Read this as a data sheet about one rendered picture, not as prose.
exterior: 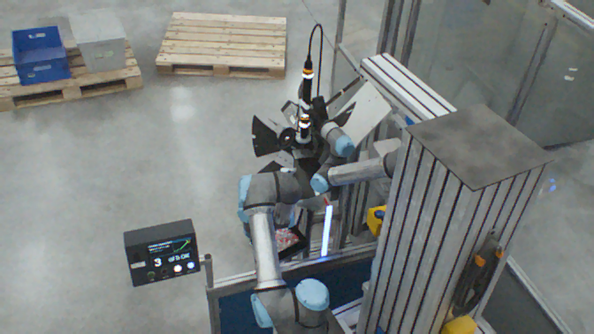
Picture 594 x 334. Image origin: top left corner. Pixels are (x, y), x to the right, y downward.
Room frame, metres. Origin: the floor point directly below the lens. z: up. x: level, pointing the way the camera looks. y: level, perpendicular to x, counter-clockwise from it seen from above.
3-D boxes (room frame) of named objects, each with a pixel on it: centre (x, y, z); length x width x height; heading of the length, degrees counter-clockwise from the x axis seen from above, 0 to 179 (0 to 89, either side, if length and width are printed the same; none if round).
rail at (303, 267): (1.55, -0.05, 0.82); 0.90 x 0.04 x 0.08; 111
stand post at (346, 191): (2.17, -0.28, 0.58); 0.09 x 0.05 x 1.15; 21
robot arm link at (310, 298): (1.10, -0.07, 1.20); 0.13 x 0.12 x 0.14; 105
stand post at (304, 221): (2.08, -0.06, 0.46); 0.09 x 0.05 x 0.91; 21
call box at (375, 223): (1.69, -0.42, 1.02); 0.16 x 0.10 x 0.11; 111
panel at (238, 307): (1.55, -0.05, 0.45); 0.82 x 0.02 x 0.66; 111
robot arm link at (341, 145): (1.68, -0.16, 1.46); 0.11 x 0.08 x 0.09; 31
